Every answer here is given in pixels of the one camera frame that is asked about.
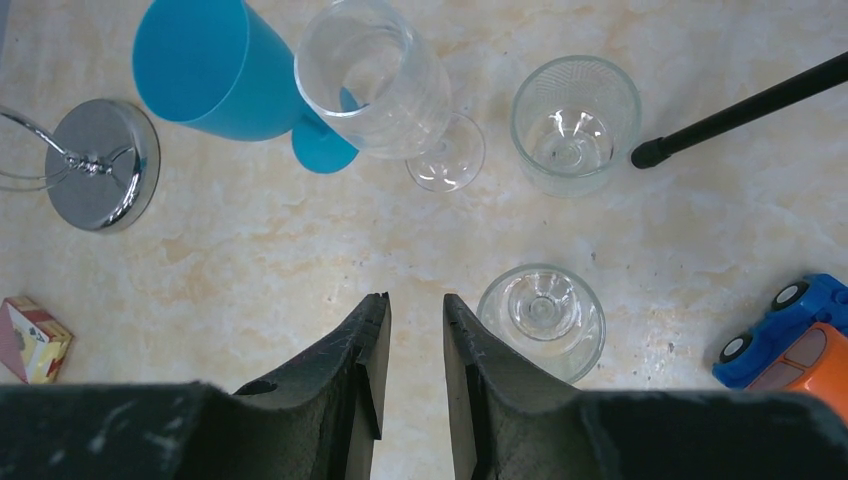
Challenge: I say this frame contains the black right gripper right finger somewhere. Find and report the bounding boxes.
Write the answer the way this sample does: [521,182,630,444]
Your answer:
[443,294,847,479]

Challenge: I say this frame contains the chrome wine glass rack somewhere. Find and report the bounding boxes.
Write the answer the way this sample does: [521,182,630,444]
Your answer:
[1,98,161,234]

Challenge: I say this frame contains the clear patterned wine glass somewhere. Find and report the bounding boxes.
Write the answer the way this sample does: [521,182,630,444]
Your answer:
[510,55,642,198]

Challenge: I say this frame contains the blue plastic wine glass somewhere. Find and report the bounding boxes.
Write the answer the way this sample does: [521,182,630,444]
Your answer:
[132,0,358,174]

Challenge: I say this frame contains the black tripod stand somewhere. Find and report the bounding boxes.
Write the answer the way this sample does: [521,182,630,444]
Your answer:
[630,52,847,169]

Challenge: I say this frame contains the clear tall wine glass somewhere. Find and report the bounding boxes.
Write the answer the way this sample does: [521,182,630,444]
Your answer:
[294,1,485,192]

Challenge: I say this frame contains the red triangular card box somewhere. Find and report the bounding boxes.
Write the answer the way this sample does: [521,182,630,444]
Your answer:
[1,296,74,385]

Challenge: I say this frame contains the blue orange toy block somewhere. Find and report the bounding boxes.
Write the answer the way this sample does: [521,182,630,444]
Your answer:
[712,273,847,420]

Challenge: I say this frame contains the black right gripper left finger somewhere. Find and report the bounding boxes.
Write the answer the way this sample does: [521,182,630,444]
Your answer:
[1,293,391,479]

